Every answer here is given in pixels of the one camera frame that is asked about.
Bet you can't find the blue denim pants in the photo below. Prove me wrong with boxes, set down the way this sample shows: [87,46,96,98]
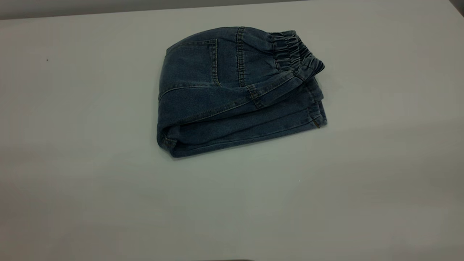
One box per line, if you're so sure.
[157,26,328,158]

